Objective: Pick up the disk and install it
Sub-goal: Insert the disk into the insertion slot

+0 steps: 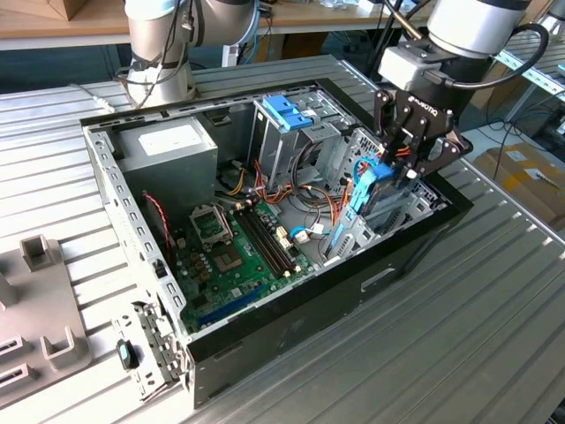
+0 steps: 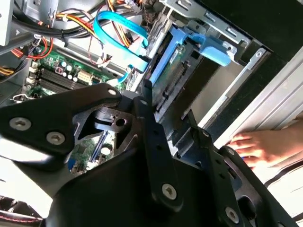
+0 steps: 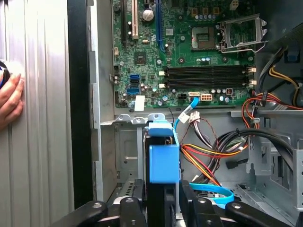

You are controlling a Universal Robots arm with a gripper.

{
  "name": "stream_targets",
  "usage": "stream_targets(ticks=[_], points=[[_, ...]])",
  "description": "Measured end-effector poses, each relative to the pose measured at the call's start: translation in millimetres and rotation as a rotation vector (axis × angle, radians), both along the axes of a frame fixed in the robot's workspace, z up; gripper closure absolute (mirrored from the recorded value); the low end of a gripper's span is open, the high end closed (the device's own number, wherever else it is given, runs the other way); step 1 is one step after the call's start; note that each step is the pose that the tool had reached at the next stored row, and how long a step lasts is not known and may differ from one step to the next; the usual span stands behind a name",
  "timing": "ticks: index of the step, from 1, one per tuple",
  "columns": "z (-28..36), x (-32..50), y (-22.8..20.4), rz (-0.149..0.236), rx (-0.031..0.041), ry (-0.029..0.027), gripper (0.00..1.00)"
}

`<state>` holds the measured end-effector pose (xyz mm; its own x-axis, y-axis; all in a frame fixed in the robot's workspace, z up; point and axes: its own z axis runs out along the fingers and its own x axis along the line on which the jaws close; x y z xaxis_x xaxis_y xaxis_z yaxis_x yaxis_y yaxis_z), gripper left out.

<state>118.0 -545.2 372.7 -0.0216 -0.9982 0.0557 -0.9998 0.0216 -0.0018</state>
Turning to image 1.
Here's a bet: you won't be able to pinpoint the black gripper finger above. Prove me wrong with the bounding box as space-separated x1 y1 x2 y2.
374 90 416 164
398 117 473 186

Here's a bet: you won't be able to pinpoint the blue data wire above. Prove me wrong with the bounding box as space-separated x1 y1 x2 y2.
352 155 384 178

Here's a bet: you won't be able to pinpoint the hard disk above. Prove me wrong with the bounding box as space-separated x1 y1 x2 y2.
324 162 410 261

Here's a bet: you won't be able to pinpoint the grey metal disk bay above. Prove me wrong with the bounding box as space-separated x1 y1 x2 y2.
320 127 448 269

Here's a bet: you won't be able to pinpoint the large brown cardboard box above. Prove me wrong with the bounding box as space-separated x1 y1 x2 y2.
467 61 538 111

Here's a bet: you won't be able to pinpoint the black tripod stand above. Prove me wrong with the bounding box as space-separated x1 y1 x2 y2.
368 0 405 85

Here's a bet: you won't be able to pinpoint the labelled cardboard box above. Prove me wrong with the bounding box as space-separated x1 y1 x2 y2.
471 143 565 231

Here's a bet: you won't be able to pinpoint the blue plastic drive latch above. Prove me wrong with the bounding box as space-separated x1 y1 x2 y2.
262 95 317 133

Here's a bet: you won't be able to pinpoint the grey metal drive cage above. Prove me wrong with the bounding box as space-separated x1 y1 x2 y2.
245 97 354 189

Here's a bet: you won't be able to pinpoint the small black equipment box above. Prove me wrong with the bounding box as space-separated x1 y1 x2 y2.
536 105 565 138

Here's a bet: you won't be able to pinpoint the white board connector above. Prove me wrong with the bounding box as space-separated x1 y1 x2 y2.
274 225 293 252

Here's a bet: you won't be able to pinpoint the black RAM slot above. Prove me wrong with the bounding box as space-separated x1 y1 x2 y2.
243 202 299 274
232 206 288 280

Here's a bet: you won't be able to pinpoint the green motherboard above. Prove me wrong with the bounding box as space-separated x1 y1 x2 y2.
169 201 317 335

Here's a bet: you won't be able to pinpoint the metal socket cover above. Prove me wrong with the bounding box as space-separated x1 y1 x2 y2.
188 202 235 248

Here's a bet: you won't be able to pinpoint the open black PC case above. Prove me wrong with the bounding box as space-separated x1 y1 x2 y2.
79 78 476 410

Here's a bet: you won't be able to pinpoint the grey power supply unit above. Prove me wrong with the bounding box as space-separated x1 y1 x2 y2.
115 115 220 222

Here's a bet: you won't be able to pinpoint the blue expansion slot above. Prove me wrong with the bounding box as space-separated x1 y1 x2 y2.
195 282 267 327

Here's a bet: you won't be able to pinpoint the black case fan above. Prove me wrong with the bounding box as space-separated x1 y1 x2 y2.
139 190 174 264

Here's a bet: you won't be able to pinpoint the wooden box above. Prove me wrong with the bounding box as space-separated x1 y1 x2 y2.
41 0 96 22

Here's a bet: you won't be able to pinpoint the grey parts rack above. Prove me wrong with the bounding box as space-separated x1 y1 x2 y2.
0 233 94 410

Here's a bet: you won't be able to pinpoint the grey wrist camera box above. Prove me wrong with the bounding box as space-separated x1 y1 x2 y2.
378 43 443 92

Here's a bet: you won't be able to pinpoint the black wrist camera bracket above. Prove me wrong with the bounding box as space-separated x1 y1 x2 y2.
396 37 447 61

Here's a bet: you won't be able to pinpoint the orange black wire bundle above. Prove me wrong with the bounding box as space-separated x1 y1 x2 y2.
253 158 354 229

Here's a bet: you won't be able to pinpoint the metal slat frame table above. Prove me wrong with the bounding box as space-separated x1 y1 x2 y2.
470 26 565 129

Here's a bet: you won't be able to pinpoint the black looped camera cable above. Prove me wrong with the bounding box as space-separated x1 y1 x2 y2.
430 21 551 89

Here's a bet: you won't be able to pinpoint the wooden desk white frame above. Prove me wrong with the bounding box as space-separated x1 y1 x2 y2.
255 0 432 85
0 0 133 52

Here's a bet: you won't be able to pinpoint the short blue wire white plug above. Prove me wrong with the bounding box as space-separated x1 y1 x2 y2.
286 223 331 245

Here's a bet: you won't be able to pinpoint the thin orange yellow wires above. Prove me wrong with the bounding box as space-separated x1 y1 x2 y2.
218 165 248 198

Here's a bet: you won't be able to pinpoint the cable with white plug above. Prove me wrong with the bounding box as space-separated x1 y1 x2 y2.
70 82 117 111

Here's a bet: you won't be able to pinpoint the small black tool blue ring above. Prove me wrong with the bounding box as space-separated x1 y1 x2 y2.
115 338 140 371

